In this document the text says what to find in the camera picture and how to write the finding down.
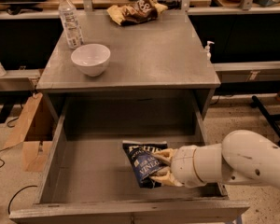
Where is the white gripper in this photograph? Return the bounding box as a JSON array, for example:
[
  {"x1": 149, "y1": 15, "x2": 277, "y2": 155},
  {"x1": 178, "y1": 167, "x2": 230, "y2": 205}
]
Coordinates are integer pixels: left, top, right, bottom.
[{"x1": 150, "y1": 146, "x2": 205, "y2": 188}]

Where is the blue chip bag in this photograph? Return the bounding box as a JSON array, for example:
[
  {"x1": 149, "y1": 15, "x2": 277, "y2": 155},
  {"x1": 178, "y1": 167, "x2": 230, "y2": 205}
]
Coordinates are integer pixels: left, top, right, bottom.
[{"x1": 122, "y1": 140, "x2": 168, "y2": 189}]

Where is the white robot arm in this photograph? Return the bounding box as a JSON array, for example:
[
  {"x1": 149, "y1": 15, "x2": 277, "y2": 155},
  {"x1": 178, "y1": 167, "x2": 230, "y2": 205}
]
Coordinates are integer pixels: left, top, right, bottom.
[{"x1": 150, "y1": 130, "x2": 280, "y2": 189}]

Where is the grey open top drawer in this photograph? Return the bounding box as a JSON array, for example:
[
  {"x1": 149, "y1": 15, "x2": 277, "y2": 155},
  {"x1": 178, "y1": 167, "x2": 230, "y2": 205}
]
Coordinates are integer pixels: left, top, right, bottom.
[{"x1": 8, "y1": 96, "x2": 250, "y2": 224}]

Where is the brown chip bag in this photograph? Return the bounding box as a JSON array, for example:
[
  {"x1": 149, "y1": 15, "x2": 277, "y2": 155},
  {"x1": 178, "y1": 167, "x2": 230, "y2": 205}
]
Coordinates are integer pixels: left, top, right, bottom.
[{"x1": 107, "y1": 0, "x2": 168, "y2": 26}]

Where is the black table leg stand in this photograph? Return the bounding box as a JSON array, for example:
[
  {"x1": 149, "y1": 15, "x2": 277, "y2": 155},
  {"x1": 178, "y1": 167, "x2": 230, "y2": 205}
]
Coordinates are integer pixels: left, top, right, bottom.
[{"x1": 250, "y1": 95, "x2": 280, "y2": 146}]

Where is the small white pump bottle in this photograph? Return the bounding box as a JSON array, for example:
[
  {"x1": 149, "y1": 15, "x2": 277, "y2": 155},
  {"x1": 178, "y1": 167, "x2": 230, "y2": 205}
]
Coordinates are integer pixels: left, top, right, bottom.
[{"x1": 204, "y1": 41, "x2": 215, "y2": 61}]

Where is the white ceramic bowl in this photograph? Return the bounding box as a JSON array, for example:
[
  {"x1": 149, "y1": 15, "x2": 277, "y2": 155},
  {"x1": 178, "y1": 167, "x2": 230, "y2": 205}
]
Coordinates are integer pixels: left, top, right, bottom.
[{"x1": 71, "y1": 44, "x2": 111, "y2": 77}]

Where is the brown cardboard box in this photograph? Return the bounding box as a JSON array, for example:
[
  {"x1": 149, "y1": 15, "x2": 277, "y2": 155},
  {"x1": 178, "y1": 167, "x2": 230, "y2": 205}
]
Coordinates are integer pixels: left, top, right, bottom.
[{"x1": 4, "y1": 93, "x2": 54, "y2": 172}]

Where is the clear plastic water bottle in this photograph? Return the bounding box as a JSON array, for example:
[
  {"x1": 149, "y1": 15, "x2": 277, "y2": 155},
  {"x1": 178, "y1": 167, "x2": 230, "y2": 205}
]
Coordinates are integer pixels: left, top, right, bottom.
[{"x1": 59, "y1": 0, "x2": 83, "y2": 49}]

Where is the black floor cable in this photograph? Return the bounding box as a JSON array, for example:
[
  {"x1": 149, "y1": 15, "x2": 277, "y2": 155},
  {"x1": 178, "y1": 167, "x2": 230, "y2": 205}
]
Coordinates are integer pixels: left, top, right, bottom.
[{"x1": 0, "y1": 117, "x2": 39, "y2": 216}]

